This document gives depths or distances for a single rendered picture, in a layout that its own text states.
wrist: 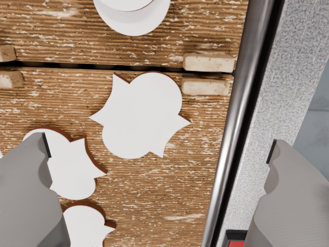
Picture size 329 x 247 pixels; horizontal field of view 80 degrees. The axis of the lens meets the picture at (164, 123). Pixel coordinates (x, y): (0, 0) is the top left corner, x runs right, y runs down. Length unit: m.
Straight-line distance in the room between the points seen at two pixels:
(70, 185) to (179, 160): 0.19
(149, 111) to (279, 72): 0.19
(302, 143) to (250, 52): 1.47
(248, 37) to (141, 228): 0.39
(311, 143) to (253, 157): 1.40
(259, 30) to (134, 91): 0.18
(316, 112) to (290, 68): 1.33
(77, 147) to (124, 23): 0.19
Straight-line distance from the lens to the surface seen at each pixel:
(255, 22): 0.30
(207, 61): 0.24
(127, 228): 0.46
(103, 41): 0.27
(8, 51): 0.31
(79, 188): 0.38
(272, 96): 0.34
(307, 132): 1.70
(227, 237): 0.51
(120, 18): 0.23
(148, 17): 0.23
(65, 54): 0.29
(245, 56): 0.30
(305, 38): 0.34
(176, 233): 0.47
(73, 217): 0.44
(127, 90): 0.27
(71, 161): 0.35
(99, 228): 0.45
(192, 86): 0.25
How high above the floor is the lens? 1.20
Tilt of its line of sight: 63 degrees down
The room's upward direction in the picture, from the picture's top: 179 degrees clockwise
